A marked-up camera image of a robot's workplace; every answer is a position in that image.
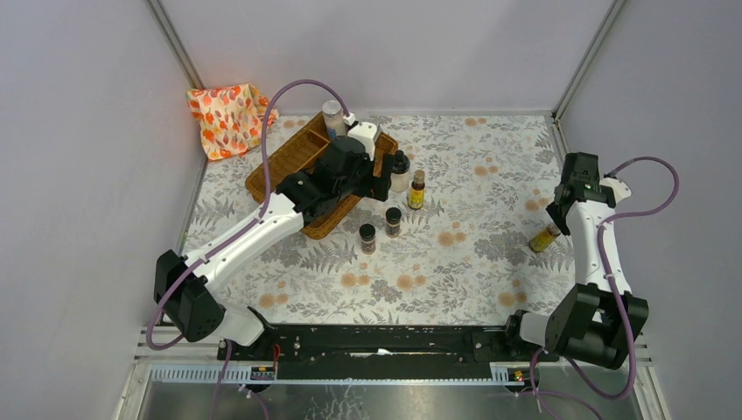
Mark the orange floral cloth bag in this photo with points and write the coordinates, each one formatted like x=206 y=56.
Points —
x=230 y=118

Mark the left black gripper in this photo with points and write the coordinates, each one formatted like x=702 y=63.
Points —
x=374 y=186

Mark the yellow label sauce bottle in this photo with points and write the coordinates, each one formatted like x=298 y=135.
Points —
x=544 y=238

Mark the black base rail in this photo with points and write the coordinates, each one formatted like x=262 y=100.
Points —
x=383 y=352

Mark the aluminium frame rail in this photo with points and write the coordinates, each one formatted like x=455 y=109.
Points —
x=171 y=36

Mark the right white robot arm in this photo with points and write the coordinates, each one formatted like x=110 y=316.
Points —
x=600 y=316

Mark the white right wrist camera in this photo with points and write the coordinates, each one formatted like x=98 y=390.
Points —
x=620 y=189

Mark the dark spice jar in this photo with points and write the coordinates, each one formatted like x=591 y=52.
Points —
x=393 y=217
x=367 y=233

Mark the floral patterned table mat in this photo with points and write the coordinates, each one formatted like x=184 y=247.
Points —
x=462 y=259

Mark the dark spice jar right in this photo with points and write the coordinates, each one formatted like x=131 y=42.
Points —
x=393 y=217

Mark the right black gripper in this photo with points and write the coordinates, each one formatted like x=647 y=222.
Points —
x=557 y=217

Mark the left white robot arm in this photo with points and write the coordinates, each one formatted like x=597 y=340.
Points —
x=186 y=286

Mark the dark spice jar left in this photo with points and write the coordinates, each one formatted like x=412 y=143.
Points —
x=367 y=233

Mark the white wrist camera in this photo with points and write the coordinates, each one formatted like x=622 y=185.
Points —
x=620 y=189
x=367 y=133

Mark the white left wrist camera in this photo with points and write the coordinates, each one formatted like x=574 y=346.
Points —
x=367 y=133

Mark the brown wicker divided basket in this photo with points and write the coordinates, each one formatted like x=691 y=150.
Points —
x=290 y=170

